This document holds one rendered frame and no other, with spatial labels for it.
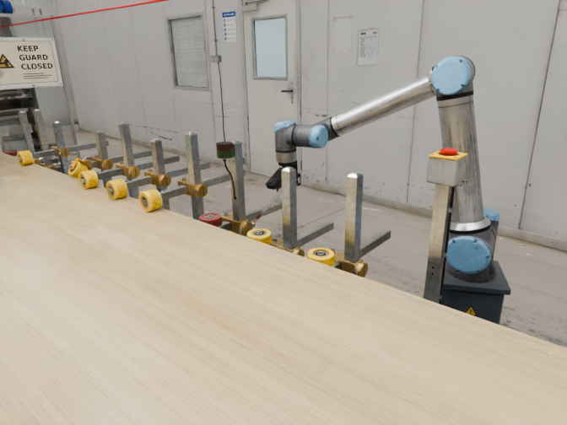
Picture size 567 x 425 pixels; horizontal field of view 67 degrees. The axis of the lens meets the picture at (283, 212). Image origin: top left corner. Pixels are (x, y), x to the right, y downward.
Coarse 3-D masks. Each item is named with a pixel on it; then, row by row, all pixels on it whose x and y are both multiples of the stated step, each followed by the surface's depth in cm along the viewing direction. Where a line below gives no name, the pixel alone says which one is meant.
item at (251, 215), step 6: (252, 210) 176; (258, 210) 176; (270, 210) 180; (276, 210) 183; (246, 216) 170; (252, 216) 172; (222, 222) 164; (228, 222) 164; (222, 228) 161; (228, 228) 163
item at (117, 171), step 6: (174, 156) 228; (144, 162) 217; (150, 162) 217; (168, 162) 225; (174, 162) 228; (120, 168) 207; (138, 168) 213; (144, 168) 216; (96, 174) 197; (102, 174) 199; (108, 174) 202; (114, 174) 204; (120, 174) 206
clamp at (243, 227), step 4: (224, 216) 167; (228, 216) 167; (232, 216) 167; (224, 220) 165; (228, 220) 164; (232, 220) 163; (244, 220) 162; (248, 220) 164; (232, 224) 163; (236, 224) 162; (240, 224) 161; (244, 224) 160; (248, 224) 161; (232, 228) 164; (236, 228) 162; (240, 228) 160; (244, 228) 160; (248, 228) 162; (236, 232) 163; (240, 232) 162; (244, 232) 160
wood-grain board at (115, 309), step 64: (0, 192) 194; (64, 192) 191; (0, 256) 130; (64, 256) 129; (128, 256) 128; (192, 256) 127; (256, 256) 126; (0, 320) 98; (64, 320) 98; (128, 320) 97; (192, 320) 96; (256, 320) 96; (320, 320) 95; (384, 320) 95; (448, 320) 94; (0, 384) 79; (64, 384) 78; (128, 384) 78; (192, 384) 78; (256, 384) 77; (320, 384) 77; (384, 384) 77; (448, 384) 76; (512, 384) 76
